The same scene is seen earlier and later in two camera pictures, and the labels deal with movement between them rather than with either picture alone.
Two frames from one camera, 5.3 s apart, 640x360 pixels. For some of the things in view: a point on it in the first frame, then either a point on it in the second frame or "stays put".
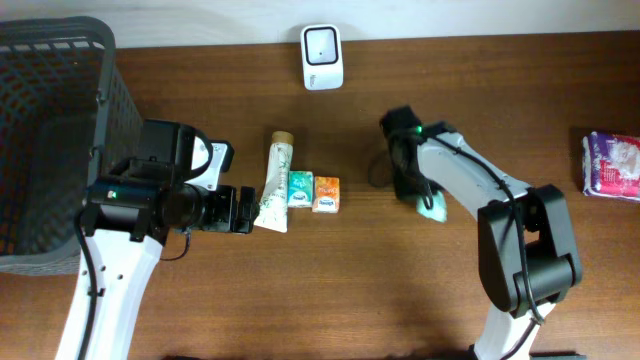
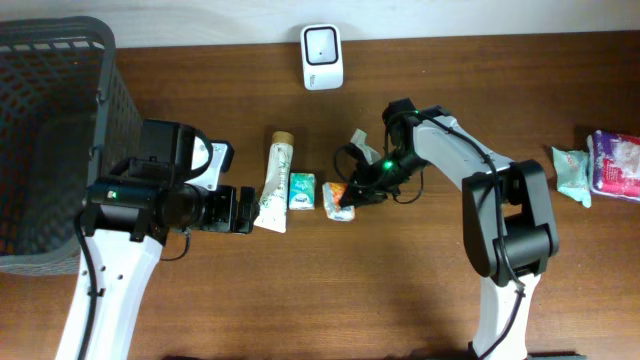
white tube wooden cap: [273, 212] stays put
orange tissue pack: [326, 195] -> [333, 193]
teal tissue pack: [300, 189] stays put
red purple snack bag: [611, 166] stays put
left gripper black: [224, 221] stays put
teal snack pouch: [438, 211] -> [572, 174]
